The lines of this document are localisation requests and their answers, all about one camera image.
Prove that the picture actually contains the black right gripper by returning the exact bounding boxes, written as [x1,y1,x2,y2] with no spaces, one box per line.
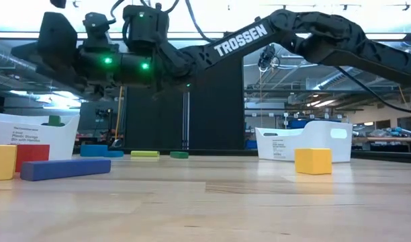
[10,11,124,97]

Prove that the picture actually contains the long green block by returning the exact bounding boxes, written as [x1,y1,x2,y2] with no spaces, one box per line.
[47,115,66,128]

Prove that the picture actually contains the red block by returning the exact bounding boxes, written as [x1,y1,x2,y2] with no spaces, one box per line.
[15,144,51,173]

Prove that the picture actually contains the long dark blue block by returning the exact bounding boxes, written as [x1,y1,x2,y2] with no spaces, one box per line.
[19,158,112,182]

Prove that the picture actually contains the yellow cube block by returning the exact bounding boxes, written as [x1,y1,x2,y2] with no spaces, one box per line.
[294,147,333,175]
[0,144,18,182]

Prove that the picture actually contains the white plastic storage bin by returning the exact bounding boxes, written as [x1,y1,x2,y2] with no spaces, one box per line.
[0,112,81,161]
[255,120,354,163]

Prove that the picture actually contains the black partition panel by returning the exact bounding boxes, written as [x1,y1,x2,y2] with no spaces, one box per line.
[124,55,246,151]

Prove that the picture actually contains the hanging black device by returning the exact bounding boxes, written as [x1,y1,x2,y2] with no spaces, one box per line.
[258,44,277,70]

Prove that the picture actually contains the blue storage crate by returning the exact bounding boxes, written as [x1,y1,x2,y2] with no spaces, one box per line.
[289,119,310,130]

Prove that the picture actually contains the wooden workbench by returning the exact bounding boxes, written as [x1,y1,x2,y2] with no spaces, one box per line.
[353,135,411,145]

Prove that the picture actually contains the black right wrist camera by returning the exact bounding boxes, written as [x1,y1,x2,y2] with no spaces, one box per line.
[81,11,120,51]

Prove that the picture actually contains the yellow cable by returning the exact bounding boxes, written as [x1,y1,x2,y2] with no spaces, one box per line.
[113,85,124,140]

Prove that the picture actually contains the black aluminium table frame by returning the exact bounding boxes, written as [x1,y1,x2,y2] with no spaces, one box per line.
[71,147,411,161]

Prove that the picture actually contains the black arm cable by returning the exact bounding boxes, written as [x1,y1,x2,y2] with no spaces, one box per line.
[335,65,411,115]

